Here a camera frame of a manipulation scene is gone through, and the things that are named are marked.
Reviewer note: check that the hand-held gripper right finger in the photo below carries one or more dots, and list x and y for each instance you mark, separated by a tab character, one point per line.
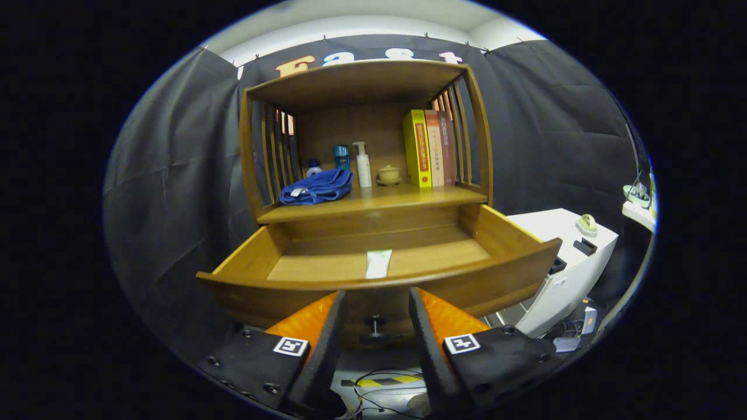
435	361

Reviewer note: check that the white shelf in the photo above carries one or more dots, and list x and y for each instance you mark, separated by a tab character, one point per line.
639	214

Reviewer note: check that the small green white object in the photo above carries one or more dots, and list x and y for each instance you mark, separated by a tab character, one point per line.
587	224

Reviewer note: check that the blue towel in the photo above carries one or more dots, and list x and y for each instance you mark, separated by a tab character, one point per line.
318	186

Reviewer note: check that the small black object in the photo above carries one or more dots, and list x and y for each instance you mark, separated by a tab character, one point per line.
585	247

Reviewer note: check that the yellow lidded tea bowl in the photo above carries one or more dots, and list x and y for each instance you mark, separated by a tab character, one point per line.
389	174

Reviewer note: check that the white power adapter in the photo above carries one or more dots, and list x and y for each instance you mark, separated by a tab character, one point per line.
590	319

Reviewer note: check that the blue glass bottle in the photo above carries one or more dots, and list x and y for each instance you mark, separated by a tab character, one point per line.
341	157

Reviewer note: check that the small white blue-capped bottle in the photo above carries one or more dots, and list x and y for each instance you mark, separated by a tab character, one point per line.
314	170

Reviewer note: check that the wooden drawer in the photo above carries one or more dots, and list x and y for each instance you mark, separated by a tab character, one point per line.
496	286

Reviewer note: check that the white pump bottle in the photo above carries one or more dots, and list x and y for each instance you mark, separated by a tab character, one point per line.
363	169

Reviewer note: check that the yellow book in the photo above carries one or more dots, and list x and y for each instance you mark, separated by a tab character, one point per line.
417	146

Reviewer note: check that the white side cabinet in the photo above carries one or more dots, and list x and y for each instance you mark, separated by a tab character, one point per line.
560	280

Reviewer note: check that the green white cream tube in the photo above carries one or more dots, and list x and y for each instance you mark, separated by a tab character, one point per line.
378	265

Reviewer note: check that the yellow black floor tape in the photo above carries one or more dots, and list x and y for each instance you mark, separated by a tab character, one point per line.
385	381

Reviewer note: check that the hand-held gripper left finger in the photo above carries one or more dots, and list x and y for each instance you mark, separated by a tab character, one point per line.
318	367

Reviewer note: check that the brown book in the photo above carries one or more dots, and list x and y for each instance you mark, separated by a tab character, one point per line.
448	146

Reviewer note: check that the pale green bowl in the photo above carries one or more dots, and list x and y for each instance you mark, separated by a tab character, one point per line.
636	197

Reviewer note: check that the wooden countertop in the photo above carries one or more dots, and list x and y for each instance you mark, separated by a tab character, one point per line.
397	198

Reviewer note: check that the wooden cabinet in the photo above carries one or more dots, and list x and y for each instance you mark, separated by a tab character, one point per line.
350	87

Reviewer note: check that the beige orange book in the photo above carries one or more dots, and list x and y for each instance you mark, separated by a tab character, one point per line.
435	146

